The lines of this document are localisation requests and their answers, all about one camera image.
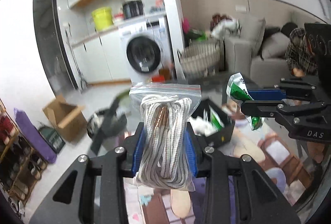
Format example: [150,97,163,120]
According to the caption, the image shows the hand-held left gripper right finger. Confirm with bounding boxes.
[185,122,302,224]

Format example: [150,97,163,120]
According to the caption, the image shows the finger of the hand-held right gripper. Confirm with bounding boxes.
[240,100,327,126]
[249,79,317,102]

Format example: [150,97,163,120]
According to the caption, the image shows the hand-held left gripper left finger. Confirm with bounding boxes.
[28,122,145,224]

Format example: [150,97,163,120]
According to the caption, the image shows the white green plastic packet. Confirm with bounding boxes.
[226,72,262,131]

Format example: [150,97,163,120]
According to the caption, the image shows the bag of white shoelaces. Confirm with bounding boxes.
[129,82,201,192]

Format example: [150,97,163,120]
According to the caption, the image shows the black box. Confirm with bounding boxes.
[190,99,236,148]

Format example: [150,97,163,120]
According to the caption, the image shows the person's right hand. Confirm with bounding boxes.
[306,141,326,164]

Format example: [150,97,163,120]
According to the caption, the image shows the grey sofa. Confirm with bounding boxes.
[224,17,311,82]

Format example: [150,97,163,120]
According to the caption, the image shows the black waste bin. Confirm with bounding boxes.
[86,100,128,156]

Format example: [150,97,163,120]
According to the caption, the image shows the grey sofa cushion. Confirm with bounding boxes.
[249,17,267,56]

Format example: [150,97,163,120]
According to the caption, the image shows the wicker laundry basket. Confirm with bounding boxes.
[177,41,225,78]

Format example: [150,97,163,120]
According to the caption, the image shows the open cardboard box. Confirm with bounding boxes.
[42,95,88,142]

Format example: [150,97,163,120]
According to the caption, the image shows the red box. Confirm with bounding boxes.
[151,68,172,83]

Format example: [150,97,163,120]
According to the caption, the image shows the pile of clothes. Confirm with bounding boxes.
[210,14,242,38]

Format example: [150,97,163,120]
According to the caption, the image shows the dark green box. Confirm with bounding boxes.
[38,127,66,155]

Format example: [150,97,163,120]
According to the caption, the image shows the green plastic bag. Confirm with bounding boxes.
[190,30,207,41]

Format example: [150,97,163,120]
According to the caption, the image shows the white washing machine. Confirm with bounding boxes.
[118,16,174,82]

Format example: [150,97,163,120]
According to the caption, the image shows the white base cabinets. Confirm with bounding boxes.
[70,28,132,85]

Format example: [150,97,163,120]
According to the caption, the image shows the purple rolled mat bag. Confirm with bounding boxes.
[13,108,57,164]

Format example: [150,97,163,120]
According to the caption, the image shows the wooden shoe rack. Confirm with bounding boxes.
[0,99,48,207]

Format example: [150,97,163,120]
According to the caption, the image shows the rows of shoes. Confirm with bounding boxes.
[0,116,47,199]

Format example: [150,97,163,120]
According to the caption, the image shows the yellow-green bucket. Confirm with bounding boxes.
[91,6,114,31]

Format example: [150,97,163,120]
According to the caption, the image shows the dark framed glass door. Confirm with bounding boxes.
[33,0,79,91]

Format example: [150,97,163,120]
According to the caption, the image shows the black pressure cooker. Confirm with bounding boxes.
[122,0,144,20]

